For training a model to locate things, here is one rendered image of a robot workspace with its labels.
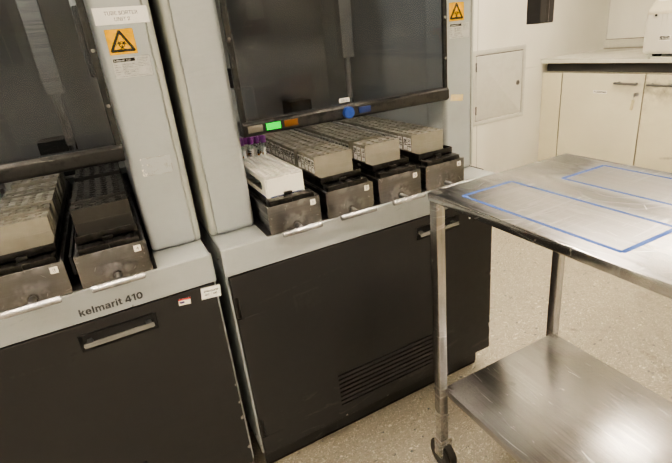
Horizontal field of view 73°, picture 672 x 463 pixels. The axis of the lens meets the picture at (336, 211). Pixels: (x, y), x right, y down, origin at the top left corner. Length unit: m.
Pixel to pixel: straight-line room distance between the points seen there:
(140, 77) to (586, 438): 1.24
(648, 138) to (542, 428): 2.14
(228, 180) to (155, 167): 0.17
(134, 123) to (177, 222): 0.24
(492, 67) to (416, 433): 2.22
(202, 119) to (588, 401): 1.13
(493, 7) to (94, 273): 2.62
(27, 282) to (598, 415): 1.26
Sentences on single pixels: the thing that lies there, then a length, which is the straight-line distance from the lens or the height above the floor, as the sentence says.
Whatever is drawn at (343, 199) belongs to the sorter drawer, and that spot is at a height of 0.78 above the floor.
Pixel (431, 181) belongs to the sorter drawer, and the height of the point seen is 0.76.
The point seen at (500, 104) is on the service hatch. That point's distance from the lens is 3.16.
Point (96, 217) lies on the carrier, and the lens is 1.08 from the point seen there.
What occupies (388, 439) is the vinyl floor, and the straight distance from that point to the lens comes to 1.56.
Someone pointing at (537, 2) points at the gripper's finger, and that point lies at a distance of 0.57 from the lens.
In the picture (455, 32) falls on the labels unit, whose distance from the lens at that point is 1.40.
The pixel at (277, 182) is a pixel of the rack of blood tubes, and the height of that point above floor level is 0.85.
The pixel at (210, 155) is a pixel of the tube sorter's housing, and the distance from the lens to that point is 1.09.
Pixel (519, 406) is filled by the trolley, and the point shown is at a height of 0.28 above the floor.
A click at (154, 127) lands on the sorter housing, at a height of 1.02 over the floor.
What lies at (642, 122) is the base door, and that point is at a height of 0.55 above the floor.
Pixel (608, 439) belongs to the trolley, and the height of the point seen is 0.28.
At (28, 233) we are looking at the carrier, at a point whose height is 0.85.
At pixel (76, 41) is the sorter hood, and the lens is 1.04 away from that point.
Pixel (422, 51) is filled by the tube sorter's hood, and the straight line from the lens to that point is 1.31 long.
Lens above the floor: 1.16
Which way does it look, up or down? 21 degrees down
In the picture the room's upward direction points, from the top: 6 degrees counter-clockwise
